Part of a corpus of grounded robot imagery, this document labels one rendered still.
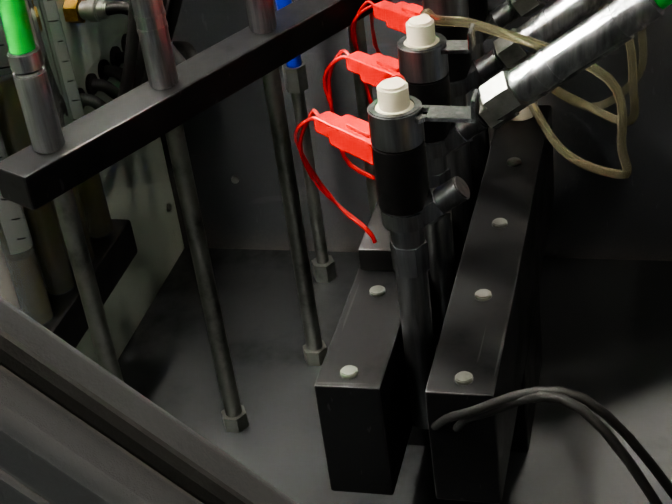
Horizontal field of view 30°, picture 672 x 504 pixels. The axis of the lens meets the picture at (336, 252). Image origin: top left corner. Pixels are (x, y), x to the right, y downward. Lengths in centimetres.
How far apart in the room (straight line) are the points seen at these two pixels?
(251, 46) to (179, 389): 29
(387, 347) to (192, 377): 28
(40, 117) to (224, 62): 14
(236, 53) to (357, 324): 19
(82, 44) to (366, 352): 35
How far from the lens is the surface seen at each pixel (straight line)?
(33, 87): 70
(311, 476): 86
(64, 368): 35
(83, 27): 94
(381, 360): 70
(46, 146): 71
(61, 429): 34
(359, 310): 74
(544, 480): 84
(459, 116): 63
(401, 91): 63
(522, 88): 62
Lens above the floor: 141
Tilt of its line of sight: 32 degrees down
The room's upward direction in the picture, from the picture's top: 8 degrees counter-clockwise
